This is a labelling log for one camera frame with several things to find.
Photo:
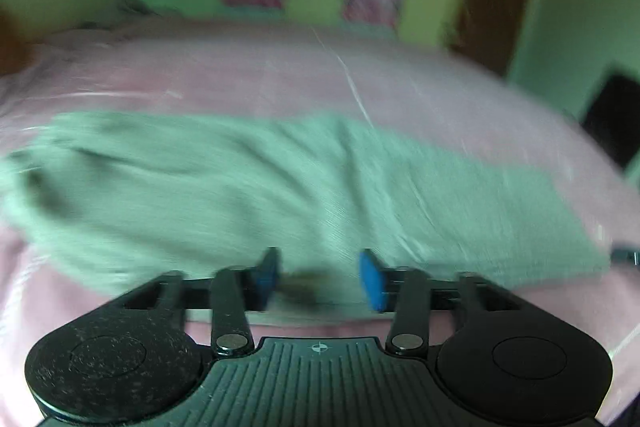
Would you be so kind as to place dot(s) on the grey-green pants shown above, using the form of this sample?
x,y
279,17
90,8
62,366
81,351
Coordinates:
x,y
250,187

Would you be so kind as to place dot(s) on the crumpled grey cloth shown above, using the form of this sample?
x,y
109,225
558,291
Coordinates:
x,y
125,7

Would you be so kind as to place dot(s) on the bed with pink checked sheet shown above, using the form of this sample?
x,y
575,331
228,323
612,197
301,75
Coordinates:
x,y
225,67

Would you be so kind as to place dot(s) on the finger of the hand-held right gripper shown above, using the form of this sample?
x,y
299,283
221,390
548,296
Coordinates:
x,y
627,255

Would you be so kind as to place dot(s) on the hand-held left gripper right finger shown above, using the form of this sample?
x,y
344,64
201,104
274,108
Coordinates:
x,y
372,279

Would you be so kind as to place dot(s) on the orange pillow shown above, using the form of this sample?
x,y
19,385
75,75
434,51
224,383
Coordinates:
x,y
9,42

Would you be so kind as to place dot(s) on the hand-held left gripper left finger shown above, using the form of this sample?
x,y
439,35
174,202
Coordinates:
x,y
267,279

